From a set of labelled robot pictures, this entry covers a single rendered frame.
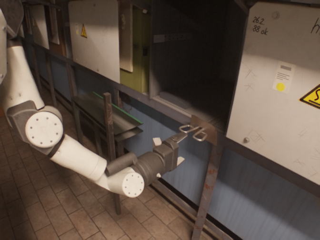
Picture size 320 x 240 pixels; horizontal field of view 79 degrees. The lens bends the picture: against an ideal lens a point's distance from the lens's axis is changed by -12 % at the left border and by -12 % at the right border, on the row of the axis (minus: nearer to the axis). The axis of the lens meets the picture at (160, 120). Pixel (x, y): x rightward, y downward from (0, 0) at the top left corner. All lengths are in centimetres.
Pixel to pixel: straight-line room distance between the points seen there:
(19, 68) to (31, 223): 137
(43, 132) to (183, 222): 127
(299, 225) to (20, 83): 103
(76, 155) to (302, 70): 56
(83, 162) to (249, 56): 50
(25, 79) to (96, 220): 126
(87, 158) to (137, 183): 14
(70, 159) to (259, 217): 84
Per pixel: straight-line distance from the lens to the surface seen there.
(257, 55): 60
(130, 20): 115
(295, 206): 97
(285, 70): 58
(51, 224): 169
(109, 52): 114
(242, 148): 86
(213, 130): 84
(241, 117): 66
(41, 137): 49
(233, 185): 106
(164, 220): 159
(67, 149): 53
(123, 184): 56
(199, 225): 131
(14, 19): 54
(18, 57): 52
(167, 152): 66
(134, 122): 126
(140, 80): 116
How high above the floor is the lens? 130
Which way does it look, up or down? 29 degrees down
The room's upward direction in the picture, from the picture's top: 3 degrees clockwise
